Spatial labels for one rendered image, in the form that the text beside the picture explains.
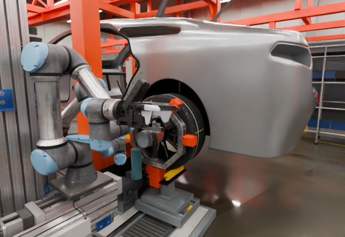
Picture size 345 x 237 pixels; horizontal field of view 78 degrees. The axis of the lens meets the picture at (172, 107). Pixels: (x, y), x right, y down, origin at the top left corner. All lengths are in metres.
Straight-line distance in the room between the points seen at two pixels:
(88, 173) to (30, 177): 0.26
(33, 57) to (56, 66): 0.08
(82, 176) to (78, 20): 1.21
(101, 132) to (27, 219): 0.50
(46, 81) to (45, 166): 0.34
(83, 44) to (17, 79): 0.80
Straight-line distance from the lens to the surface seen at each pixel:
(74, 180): 1.15
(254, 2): 11.62
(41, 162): 1.02
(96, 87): 0.97
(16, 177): 1.22
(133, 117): 0.69
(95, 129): 0.80
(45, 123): 1.00
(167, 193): 2.09
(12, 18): 1.18
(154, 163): 1.85
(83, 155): 1.10
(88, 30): 1.87
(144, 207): 2.16
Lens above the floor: 1.33
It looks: 8 degrees down
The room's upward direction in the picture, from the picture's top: straight up
